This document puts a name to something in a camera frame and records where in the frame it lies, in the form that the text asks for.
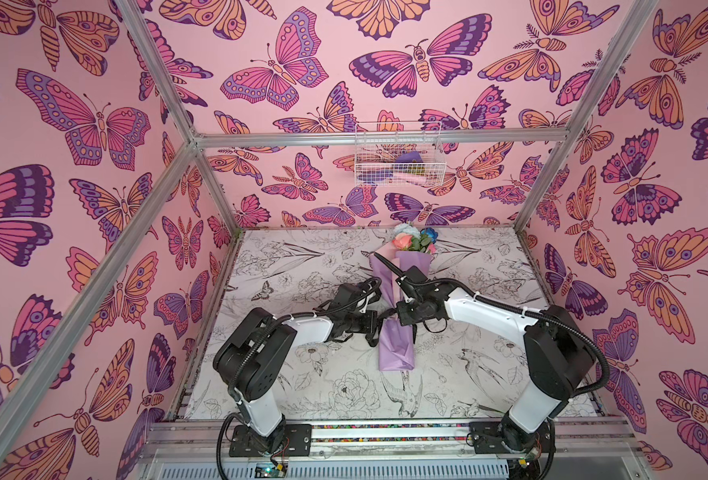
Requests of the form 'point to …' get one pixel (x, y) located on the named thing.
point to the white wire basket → (399, 154)
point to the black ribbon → (385, 314)
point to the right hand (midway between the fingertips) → (404, 311)
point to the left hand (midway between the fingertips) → (383, 320)
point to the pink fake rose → (402, 241)
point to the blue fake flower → (430, 232)
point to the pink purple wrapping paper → (397, 344)
